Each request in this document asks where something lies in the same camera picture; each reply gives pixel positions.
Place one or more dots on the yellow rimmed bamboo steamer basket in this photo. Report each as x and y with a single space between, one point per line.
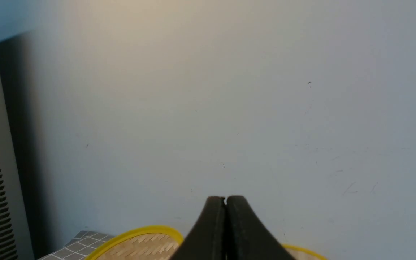
300 253

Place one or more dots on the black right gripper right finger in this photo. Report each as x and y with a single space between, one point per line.
246 236

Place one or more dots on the grey checked tablecloth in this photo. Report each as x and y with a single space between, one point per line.
78 248

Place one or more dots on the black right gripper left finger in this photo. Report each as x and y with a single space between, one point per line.
205 240

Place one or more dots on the yellow rimmed bamboo steamer lid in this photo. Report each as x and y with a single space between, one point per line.
155 242

